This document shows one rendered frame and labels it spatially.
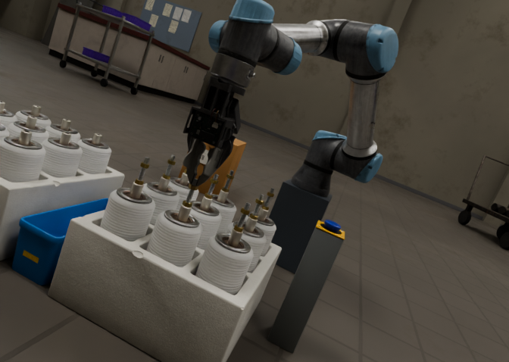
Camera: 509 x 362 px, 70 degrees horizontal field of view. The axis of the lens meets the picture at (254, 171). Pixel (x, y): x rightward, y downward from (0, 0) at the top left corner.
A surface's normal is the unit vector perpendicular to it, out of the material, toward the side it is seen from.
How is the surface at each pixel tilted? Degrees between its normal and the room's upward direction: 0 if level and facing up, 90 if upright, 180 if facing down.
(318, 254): 90
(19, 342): 0
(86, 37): 90
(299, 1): 90
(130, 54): 90
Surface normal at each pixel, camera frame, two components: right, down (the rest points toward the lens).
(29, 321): 0.36, -0.92
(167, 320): -0.26, 0.08
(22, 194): 0.89, 0.39
